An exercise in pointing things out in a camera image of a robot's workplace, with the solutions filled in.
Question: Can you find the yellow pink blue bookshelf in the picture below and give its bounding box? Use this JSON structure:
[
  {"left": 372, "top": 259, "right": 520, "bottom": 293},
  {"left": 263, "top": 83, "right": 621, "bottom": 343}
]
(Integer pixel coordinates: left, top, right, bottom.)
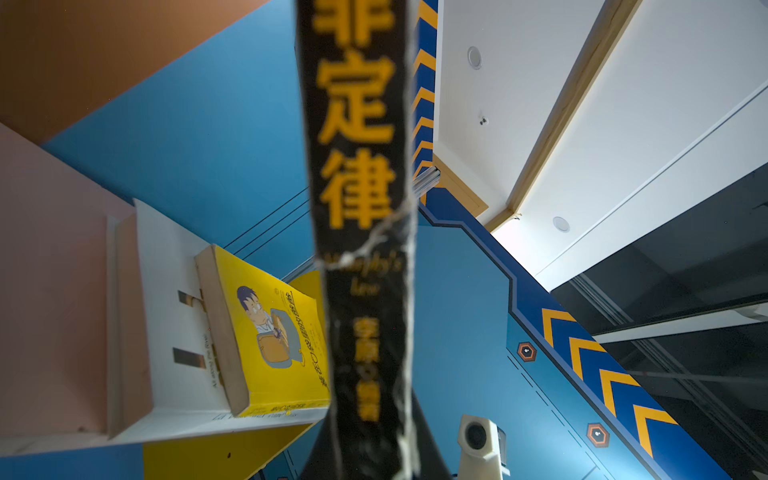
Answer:
[{"left": 1, "top": 127, "right": 317, "bottom": 479}]

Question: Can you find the black book yellow title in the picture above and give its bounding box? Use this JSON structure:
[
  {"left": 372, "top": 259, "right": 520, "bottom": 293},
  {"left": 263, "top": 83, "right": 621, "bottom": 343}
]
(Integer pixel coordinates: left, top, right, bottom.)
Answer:
[{"left": 296, "top": 1, "right": 419, "bottom": 479}]

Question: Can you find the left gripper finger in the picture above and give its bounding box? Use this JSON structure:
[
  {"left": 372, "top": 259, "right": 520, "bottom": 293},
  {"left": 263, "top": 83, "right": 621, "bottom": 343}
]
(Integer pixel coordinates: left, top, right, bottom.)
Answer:
[{"left": 411, "top": 391, "right": 453, "bottom": 480}]

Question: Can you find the yellow cartoon cover book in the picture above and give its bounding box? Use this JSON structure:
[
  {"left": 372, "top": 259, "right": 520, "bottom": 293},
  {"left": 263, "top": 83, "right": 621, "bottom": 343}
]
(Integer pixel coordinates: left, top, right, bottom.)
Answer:
[{"left": 195, "top": 245, "right": 331, "bottom": 417}]

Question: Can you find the white book brown pattern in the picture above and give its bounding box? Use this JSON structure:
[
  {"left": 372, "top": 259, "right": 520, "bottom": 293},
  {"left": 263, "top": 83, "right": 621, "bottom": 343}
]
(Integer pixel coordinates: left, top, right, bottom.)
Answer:
[{"left": 107, "top": 201, "right": 326, "bottom": 443}]

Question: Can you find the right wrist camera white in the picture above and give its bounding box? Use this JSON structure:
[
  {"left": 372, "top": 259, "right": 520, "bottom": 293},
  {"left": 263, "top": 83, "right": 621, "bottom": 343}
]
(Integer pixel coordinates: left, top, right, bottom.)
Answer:
[{"left": 457, "top": 415, "right": 510, "bottom": 480}]

